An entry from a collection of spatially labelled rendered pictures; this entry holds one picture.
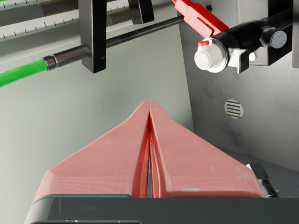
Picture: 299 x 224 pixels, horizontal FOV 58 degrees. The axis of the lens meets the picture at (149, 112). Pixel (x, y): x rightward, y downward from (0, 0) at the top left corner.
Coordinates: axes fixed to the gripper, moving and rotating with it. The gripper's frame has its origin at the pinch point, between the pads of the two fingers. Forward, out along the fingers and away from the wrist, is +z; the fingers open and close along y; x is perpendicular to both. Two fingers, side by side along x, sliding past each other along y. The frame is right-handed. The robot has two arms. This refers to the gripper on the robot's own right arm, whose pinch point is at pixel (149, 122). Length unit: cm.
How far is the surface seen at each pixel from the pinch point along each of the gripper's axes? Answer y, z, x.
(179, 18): -5.1, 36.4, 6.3
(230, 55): -6.1, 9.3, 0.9
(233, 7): -14.6, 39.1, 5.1
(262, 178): -9.0, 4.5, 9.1
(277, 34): -10.2, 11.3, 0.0
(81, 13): 8.3, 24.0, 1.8
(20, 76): 14.5, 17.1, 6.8
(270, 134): -23.5, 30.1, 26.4
